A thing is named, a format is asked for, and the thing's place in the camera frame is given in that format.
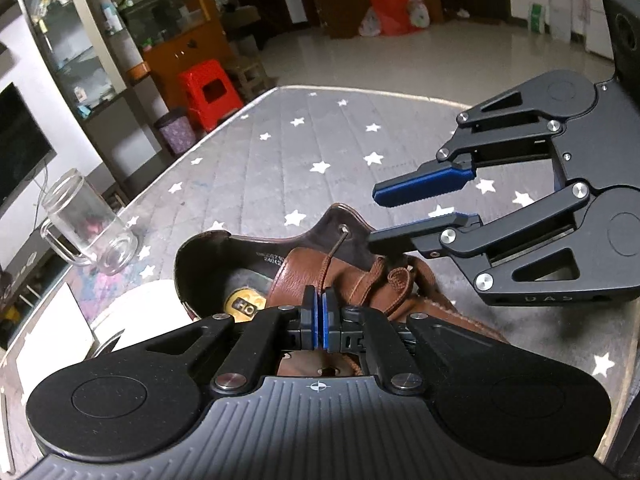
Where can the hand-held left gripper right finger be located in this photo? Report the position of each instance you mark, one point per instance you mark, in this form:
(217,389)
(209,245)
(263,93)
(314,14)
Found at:
(330,320)

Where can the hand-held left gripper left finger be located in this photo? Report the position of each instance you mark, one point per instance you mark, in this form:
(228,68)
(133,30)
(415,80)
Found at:
(311,317)

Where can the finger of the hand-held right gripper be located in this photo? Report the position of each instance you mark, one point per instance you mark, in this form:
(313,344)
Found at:
(425,185)
(415,232)

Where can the brown leather shoe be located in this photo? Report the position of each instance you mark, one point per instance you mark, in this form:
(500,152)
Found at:
(290,275)

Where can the brown shoelace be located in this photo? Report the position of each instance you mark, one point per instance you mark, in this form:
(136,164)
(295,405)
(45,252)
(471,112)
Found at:
(400,280)

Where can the grey star table cover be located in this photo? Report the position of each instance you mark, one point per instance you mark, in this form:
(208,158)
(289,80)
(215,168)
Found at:
(310,135)

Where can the green white bag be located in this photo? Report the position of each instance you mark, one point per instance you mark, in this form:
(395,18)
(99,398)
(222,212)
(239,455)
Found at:
(538,17)

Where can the white stained towel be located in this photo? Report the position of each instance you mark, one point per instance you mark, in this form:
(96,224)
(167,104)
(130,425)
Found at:
(145,305)

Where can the red folded play tent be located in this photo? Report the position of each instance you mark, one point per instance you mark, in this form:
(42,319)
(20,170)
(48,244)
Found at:
(390,12)

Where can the small wooden stool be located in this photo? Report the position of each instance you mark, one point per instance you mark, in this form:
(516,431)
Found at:
(250,67)

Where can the purple patterned trash bin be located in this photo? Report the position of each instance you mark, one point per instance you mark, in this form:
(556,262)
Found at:
(175,135)

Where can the clear glass mug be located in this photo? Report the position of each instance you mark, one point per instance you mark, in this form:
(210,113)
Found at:
(95,230)

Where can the red plastic stool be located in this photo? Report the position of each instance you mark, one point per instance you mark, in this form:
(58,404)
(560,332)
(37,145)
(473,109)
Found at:
(200,77)

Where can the white paper notebook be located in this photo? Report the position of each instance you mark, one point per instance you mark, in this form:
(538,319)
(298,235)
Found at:
(50,340)

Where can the brown wooden cabinet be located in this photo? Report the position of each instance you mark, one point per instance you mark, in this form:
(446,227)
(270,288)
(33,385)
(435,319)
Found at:
(170,50)

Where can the black television stand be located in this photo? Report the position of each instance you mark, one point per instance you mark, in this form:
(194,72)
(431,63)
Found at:
(20,280)

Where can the glass display cabinet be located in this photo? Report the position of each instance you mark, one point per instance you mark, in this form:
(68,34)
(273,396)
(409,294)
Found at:
(90,80)

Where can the black wall television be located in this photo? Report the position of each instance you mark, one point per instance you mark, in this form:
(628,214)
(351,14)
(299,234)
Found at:
(20,150)

